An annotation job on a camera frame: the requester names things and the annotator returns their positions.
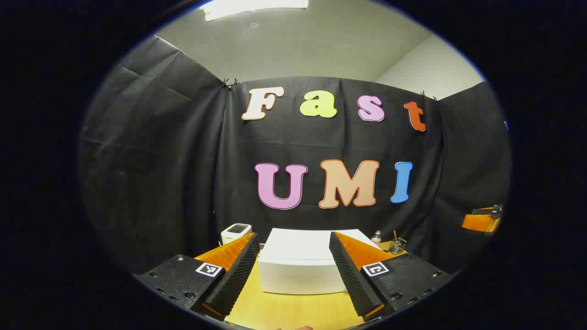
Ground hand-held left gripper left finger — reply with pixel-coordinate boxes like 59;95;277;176
135;232;260;321

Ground black backdrop cloth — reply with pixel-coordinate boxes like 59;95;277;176
78;36;512;275

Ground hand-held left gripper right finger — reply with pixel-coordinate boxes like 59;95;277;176
329;231;452;322

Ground small white toaster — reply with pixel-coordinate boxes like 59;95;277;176
221;223;253;246

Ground white microwave oven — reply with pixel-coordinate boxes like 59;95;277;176
258;228;381;295

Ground ceiling light panel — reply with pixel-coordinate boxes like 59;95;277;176
203;0;309;22

